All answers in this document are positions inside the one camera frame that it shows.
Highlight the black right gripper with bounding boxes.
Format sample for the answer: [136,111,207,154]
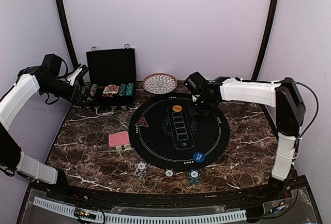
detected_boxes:
[186,96,215,118]

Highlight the orange big blind button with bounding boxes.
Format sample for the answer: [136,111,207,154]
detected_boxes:
[172,105,183,113]

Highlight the blue small blind button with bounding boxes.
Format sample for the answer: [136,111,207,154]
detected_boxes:
[193,152,205,163]

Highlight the blue green chip stack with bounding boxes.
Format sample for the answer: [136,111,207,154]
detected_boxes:
[189,170,201,185]

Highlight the brown white chip stack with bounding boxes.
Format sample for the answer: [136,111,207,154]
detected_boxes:
[165,169,174,177]

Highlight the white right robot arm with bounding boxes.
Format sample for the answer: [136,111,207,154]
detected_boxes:
[184,72,306,200]

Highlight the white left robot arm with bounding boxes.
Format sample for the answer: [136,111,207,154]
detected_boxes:
[1,65,88,201]

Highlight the blue tan chip row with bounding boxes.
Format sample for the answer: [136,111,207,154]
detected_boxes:
[86,84,98,102]

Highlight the cards in case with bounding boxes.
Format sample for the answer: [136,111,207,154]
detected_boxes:
[103,84,119,95]

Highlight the black poker chip case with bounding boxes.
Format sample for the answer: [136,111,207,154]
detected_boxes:
[86,48,137,108]

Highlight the red dice row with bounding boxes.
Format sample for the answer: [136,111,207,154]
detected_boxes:
[102,94,113,98]

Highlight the green chip row left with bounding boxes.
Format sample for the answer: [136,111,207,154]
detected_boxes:
[118,83,127,96]

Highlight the green chip row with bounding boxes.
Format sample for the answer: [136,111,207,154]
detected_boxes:
[125,83,134,96]
[118,83,127,96]

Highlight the patterned ceramic plate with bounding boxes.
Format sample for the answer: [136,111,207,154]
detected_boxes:
[142,73,177,94]

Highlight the round black poker mat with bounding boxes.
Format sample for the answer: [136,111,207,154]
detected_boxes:
[129,93,230,171]

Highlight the green chip row right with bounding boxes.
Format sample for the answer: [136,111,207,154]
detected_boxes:
[125,83,134,96]

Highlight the triangular all in button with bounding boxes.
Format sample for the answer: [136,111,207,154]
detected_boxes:
[135,118,148,127]

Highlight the red playing card deck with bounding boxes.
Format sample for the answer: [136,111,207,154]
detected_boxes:
[109,131,130,147]

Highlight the blue tan chip stack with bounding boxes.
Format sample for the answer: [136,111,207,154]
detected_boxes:
[134,161,147,178]

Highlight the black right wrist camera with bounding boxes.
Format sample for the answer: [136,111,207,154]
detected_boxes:
[184,71,208,95]

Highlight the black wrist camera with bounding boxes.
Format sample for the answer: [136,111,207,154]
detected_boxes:
[184,71,208,95]
[42,54,62,76]

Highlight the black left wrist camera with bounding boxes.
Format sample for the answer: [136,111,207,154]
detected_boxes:
[42,54,62,76]

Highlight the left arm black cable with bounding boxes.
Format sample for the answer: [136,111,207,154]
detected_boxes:
[43,57,70,105]

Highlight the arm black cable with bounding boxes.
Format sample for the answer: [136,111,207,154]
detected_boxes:
[43,57,70,105]
[237,78,319,142]

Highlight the black corner frame post left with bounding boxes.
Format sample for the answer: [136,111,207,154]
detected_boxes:
[56,0,79,71]

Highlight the black corner frame post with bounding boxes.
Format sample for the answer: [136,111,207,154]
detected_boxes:
[56,0,79,71]
[251,0,278,80]

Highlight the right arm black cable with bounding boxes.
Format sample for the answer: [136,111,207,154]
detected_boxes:
[237,78,319,142]

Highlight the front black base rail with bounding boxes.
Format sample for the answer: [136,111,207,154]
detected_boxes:
[49,176,308,209]

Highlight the black corner frame post right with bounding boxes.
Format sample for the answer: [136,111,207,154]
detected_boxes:
[251,0,278,80]

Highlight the white cable tray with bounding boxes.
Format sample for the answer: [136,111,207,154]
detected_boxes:
[33,197,247,223]

